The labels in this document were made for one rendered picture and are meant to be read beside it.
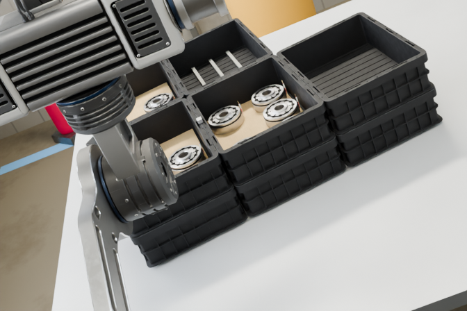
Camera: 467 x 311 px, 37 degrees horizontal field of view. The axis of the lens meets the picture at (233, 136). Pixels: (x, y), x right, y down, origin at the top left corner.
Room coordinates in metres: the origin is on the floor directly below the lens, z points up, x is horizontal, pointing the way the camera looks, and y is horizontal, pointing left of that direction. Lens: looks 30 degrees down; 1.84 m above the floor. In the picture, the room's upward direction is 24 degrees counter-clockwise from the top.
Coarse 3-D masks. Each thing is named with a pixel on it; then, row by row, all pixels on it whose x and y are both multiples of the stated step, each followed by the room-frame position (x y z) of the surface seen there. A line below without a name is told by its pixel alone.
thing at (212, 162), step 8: (176, 104) 1.90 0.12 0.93; (184, 104) 1.87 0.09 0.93; (152, 112) 1.90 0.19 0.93; (160, 112) 1.89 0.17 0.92; (192, 112) 1.80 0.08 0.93; (136, 120) 1.90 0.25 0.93; (144, 120) 1.89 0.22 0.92; (200, 128) 1.69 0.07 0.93; (208, 144) 1.59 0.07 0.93; (216, 152) 1.54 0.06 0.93; (208, 160) 1.52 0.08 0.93; (216, 160) 1.52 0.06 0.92; (192, 168) 1.52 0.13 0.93; (200, 168) 1.51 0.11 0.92; (208, 168) 1.52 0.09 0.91; (176, 176) 1.51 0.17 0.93; (184, 176) 1.51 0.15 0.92; (192, 176) 1.51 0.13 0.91
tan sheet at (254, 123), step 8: (288, 96) 1.84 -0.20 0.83; (248, 104) 1.89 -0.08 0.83; (248, 112) 1.85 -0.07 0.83; (256, 112) 1.83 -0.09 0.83; (248, 120) 1.80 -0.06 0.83; (256, 120) 1.78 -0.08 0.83; (264, 120) 1.77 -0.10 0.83; (240, 128) 1.78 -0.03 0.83; (248, 128) 1.76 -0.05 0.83; (256, 128) 1.74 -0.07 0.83; (264, 128) 1.72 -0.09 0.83; (216, 136) 1.79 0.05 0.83; (224, 136) 1.77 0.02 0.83; (232, 136) 1.76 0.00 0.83; (240, 136) 1.74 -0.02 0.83; (248, 136) 1.72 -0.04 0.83; (224, 144) 1.73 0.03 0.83; (232, 144) 1.71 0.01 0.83
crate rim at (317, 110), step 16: (256, 64) 1.92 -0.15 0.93; (224, 80) 1.91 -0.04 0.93; (192, 96) 1.90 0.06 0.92; (304, 112) 1.54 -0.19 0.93; (320, 112) 1.54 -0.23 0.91; (208, 128) 1.67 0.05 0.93; (272, 128) 1.54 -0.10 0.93; (288, 128) 1.53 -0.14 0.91; (240, 144) 1.53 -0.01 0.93; (256, 144) 1.53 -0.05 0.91; (224, 160) 1.53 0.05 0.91
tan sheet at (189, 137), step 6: (186, 132) 1.89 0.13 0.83; (192, 132) 1.88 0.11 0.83; (174, 138) 1.89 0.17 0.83; (180, 138) 1.87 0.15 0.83; (186, 138) 1.86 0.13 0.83; (192, 138) 1.84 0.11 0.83; (162, 144) 1.88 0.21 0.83; (168, 144) 1.87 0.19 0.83; (174, 144) 1.85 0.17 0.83; (180, 144) 1.84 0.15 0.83; (186, 144) 1.82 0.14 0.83; (192, 144) 1.80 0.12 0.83; (198, 144) 1.79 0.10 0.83; (168, 150) 1.83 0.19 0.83; (174, 150) 1.82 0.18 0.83; (168, 156) 1.80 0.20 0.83
